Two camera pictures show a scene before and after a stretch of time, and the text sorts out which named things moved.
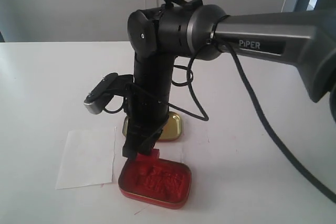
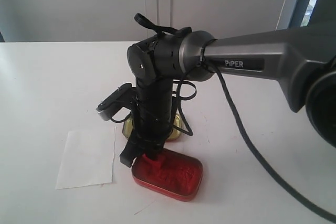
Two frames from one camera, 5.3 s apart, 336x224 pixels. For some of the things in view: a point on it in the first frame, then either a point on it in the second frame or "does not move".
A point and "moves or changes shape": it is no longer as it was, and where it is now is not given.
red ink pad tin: x=162 y=182 moves or changes shape
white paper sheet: x=87 y=158 does not move
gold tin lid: x=172 y=130 does not move
